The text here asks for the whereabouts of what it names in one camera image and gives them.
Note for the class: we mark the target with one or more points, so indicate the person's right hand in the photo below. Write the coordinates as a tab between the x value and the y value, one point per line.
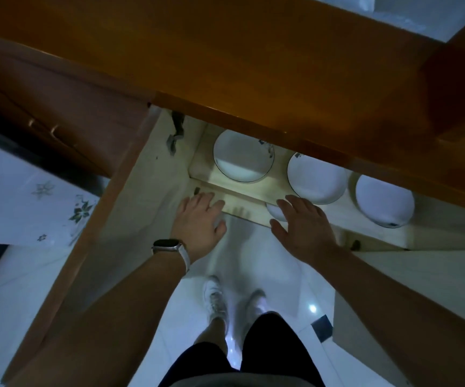
307	233

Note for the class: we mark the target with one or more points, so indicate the person's left hand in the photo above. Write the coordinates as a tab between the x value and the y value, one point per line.
196	229

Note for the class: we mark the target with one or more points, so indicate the person's left thumb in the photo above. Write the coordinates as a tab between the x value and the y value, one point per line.
220	229

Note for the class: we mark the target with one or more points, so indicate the person's left little finger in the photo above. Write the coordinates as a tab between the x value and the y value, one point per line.
182	206

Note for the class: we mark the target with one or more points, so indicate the person's left middle finger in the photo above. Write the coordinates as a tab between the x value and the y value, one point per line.
205	200

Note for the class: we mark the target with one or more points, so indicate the person's right middle finger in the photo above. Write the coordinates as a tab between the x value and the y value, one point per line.
299	201

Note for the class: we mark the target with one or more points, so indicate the person's right thumb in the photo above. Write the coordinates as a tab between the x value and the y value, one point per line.
278	231

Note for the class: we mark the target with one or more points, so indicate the person's right forearm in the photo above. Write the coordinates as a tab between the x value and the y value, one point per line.
410	330

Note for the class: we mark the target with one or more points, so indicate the person's left forearm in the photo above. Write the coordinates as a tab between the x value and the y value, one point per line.
107	326

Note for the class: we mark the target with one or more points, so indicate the white plate with dark rim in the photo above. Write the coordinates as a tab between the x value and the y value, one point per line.
317	179
276	213
383	201
242	157

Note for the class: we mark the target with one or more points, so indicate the pale cabinet shelf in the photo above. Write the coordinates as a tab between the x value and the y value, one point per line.
272	191

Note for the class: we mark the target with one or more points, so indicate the cabinet door with white inside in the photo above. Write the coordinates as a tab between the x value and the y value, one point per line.
430	286
135	221

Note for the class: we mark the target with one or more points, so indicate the white sneaker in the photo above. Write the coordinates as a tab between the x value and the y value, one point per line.
256	304
215	298

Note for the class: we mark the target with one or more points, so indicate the metal door hinge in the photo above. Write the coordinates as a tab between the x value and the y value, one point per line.
176	134

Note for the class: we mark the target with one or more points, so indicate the person's left leg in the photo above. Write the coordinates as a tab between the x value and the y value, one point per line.
212	334

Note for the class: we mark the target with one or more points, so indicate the dark square floor object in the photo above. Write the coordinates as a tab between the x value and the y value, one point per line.
322	328

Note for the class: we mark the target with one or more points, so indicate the black shorts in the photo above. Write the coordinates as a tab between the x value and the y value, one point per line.
272	350

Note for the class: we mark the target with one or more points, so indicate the brown wooden cabinet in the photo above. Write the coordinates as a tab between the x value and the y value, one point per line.
232	60

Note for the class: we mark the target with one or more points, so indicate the grey shirt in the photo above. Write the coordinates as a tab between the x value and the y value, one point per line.
252	380

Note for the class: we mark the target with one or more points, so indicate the white floral cloth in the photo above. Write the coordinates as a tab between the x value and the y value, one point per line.
18	201

